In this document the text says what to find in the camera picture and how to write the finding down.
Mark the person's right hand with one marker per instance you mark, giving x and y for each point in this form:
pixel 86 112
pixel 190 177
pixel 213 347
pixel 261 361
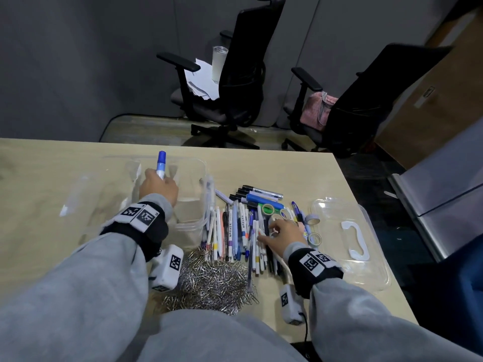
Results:
pixel 288 234

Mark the person's left hand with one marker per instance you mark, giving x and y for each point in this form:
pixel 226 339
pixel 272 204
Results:
pixel 156 186

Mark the person's right thumb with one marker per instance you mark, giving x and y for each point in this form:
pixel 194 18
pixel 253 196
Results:
pixel 265 239

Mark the person's left fingers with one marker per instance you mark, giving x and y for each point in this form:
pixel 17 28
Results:
pixel 170 183

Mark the blue whiteboard marker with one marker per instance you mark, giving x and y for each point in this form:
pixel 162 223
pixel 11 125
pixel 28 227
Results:
pixel 161 165

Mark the person's left forearm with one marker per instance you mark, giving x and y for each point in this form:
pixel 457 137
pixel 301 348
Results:
pixel 75 294

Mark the person's right forearm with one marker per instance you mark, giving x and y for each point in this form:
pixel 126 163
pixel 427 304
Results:
pixel 377 327

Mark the pile of pens and markers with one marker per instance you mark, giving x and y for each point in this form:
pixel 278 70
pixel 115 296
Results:
pixel 237 233

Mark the green tape roll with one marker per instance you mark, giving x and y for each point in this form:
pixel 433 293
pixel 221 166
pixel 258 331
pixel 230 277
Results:
pixel 268 209

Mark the clear plastic storage box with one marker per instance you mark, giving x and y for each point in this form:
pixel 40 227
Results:
pixel 188 207

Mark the white tape roll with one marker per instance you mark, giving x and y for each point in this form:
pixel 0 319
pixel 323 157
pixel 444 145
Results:
pixel 285 213

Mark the grey tape roll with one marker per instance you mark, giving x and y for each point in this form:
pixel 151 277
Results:
pixel 314 239
pixel 312 219

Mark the black left wrist band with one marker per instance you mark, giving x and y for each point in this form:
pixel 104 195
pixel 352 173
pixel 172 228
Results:
pixel 141 222

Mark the black wrist band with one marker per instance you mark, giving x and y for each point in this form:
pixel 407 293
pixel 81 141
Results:
pixel 315 269
pixel 141 222

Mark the black right wrist band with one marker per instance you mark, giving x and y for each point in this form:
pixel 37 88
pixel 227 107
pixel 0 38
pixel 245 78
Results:
pixel 315 269

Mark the pile of silver paper clips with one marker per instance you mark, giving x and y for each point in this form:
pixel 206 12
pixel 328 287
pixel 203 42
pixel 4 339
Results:
pixel 211 284

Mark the stack of white papers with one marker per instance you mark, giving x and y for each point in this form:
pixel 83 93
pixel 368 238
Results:
pixel 200 81

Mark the grey sweatshirt body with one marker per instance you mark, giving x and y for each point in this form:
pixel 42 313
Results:
pixel 211 339

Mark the clear drinking tumbler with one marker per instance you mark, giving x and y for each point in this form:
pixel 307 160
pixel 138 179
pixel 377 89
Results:
pixel 219 64

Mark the black office chair with headrest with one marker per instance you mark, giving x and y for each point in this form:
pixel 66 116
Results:
pixel 241 71

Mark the pink bag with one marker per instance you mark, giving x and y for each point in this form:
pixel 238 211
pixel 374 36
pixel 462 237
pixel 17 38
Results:
pixel 315 109

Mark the grey metal bench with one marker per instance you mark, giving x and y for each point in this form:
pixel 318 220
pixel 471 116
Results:
pixel 445 192

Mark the blue seat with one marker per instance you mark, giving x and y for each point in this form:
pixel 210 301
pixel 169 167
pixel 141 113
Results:
pixel 456 294

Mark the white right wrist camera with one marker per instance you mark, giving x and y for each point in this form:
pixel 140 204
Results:
pixel 289 303

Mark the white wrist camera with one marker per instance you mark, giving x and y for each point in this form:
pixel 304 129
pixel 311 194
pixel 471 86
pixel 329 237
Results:
pixel 289 303
pixel 168 267

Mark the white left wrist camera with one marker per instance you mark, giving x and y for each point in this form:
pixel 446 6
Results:
pixel 168 267

